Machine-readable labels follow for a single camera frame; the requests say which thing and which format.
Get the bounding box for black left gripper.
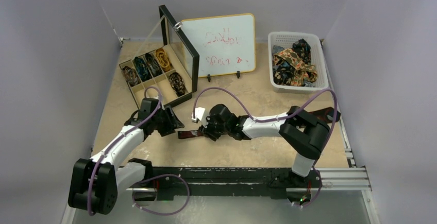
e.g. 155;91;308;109
151;106;183;136

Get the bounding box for dark red patterned tie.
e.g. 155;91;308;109
178;107;341;140

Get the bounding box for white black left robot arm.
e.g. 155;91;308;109
68;98;184;216

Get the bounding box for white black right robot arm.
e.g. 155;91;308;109
192;104;331;186

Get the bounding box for beige compartment tie box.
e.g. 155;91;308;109
119;42;193;107

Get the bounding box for rolled blue tie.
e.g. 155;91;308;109
133;57;152;82

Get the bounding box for rolled grey tie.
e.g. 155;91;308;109
145;53;162;77

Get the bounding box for rolled brown striped tie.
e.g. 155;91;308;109
122;66;140;87

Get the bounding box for rolled yellow tie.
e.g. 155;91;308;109
155;48;172;72

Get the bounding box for yellow framed whiteboard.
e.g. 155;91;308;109
181;13;256;78

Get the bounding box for black tie box lid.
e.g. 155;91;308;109
159;5;200;93

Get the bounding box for orange floral tie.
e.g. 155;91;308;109
272;48;318;87

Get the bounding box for white plastic basket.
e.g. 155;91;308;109
268;31;329;94

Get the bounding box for dark blue patterned tie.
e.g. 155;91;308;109
292;39;311;64

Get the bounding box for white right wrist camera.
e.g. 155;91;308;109
191;107;208;125

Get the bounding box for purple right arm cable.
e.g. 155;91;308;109
192;87;339;162

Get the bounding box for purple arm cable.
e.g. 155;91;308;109
192;87;339;162
87;85;163;216

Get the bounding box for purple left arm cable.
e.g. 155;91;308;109
87;85;163;216

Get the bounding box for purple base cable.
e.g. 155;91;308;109
132;174;191;216

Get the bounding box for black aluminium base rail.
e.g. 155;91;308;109
118;166;371;205

